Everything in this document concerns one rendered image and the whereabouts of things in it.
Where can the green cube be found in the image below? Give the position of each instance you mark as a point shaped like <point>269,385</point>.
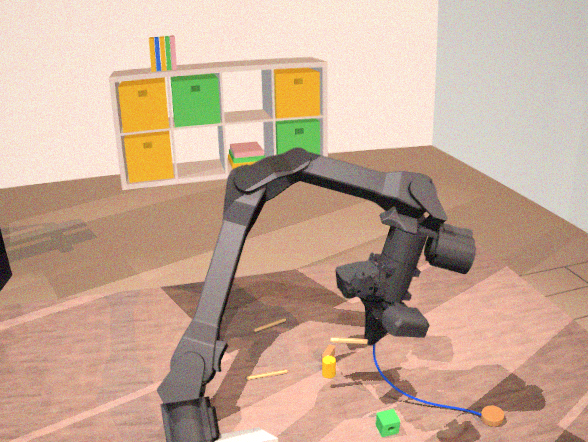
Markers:
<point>387,423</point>

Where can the short yellow cylinder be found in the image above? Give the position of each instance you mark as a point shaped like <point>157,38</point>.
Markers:
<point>328,367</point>

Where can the orange round disc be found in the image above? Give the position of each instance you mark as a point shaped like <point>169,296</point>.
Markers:
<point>492,416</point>

